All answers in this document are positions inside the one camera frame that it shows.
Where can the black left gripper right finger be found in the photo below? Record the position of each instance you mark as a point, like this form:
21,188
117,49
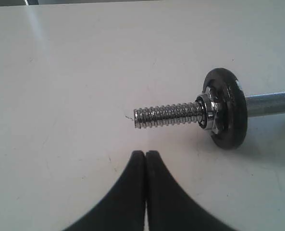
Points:
169,207

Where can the chrome dumbbell bar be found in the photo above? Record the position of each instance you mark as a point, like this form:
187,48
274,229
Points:
209,110

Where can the black weight plate left end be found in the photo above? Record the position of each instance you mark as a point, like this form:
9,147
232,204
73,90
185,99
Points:
232,111

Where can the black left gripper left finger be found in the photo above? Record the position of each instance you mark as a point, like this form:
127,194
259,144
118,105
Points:
123,207

